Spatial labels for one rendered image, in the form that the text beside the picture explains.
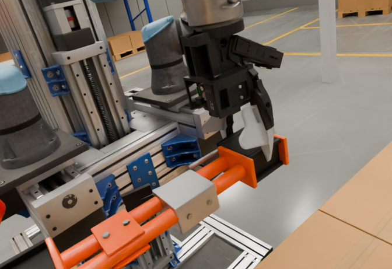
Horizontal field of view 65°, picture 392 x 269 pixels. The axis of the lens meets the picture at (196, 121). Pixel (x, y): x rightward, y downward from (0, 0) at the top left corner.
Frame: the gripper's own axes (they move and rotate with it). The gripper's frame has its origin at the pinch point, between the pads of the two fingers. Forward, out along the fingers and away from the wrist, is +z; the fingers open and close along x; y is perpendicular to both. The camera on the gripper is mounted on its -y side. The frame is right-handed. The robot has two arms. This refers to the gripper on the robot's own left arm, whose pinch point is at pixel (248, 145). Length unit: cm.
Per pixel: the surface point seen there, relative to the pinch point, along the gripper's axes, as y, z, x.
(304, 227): -35, 55, -18
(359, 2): -647, 76, -323
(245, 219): -61, 109, -83
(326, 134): -175, 108, -101
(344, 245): -36, 55, -5
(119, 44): -279, 69, -751
